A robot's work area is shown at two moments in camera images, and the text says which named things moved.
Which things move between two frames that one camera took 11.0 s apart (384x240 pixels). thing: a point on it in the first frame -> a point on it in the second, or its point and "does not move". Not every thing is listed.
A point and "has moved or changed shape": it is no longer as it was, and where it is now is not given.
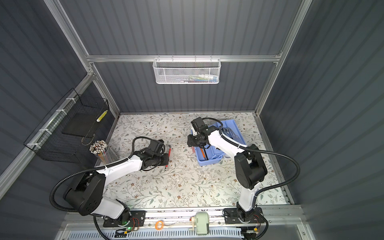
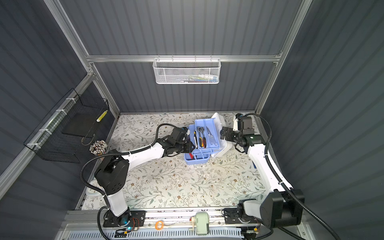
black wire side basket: x=67 y=133 does not move
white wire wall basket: x=187 y=71 does not move
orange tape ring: x=156 y=225 does not move
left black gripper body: x=161 y=160 -> x=183 y=147
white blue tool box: x=207 y=155 has moved or changed shape
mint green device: x=202 y=223 does not move
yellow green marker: x=101 y=116 does not move
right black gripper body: x=194 y=140 -> x=236 y=135
